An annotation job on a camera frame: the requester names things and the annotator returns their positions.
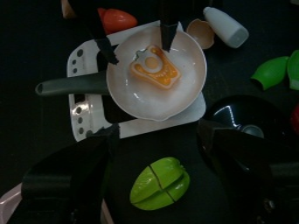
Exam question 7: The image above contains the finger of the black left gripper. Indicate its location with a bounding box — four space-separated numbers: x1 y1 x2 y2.
69 0 120 66
157 0 183 53

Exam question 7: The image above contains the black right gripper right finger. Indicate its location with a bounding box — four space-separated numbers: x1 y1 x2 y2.
196 120 299 224

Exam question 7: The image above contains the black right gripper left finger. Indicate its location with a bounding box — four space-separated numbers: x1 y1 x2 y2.
6 124 120 224

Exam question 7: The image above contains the beige toy eggshell half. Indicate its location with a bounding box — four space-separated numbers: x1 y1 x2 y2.
184 18 216 51

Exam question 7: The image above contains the green toy squash half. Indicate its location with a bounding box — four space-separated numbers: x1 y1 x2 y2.
128 165 175 212
149 157 192 203

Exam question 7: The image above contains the red-orange toy tomato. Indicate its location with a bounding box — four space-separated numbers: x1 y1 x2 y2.
97 7 139 36

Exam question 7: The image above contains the beige toy piece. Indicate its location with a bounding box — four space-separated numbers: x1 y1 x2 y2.
60 0 77 20

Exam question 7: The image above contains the white toy bottle grey cap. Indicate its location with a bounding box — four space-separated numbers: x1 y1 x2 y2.
201 6 249 49

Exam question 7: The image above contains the toy toast with fried egg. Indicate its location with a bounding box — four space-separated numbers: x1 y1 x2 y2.
128 44 183 90

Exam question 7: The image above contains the glossy black pot lid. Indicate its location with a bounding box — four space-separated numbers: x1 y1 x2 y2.
204 94 297 141

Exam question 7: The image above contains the red toy piece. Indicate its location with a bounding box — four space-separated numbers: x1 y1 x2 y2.
289 104 299 136

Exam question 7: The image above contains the white toy stove board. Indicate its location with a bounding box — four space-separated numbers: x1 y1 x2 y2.
66 20 208 143

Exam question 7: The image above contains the green toy pepper piece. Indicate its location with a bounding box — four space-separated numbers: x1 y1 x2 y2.
249 55 291 91
285 49 299 91

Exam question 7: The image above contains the white pan with grey handle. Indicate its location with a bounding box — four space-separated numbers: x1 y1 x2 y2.
33 25 208 122

